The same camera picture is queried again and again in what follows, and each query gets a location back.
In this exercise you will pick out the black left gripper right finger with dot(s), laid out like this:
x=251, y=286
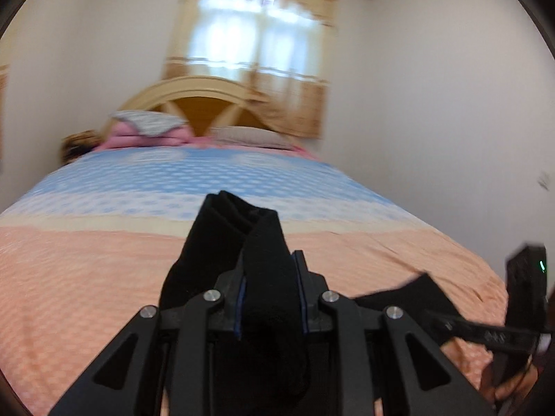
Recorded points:
x=383, y=356

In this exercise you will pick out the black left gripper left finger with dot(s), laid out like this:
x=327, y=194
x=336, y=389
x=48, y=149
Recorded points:
x=129, y=374

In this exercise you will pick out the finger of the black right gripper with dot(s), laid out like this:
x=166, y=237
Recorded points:
x=481, y=331

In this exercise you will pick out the black pants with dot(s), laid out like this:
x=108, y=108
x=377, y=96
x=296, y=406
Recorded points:
x=262, y=358

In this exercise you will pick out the person's right hand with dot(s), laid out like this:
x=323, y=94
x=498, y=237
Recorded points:
x=516, y=388

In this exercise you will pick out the polka dot bed cover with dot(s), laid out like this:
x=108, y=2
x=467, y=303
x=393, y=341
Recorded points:
x=92, y=243

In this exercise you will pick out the brown patterned bag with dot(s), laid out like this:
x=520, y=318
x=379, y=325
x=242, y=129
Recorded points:
x=79, y=144

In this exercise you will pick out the pink folded blanket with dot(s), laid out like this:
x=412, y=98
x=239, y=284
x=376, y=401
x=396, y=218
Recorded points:
x=124, y=135

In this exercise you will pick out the grey patterned pillow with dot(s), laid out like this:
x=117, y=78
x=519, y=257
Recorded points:
x=149, y=123

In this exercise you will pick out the striped pillow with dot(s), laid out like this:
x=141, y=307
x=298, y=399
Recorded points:
x=250, y=137

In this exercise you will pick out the cream wooden headboard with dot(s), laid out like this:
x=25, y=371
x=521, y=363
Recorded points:
x=201, y=101

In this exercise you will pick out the left beige curtain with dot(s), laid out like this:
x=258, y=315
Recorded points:
x=4, y=75

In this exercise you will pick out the beige curtain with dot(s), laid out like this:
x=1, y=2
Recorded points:
x=280, y=50
x=4, y=75

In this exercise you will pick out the right beige curtain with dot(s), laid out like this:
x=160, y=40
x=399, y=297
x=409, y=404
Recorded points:
x=280, y=50

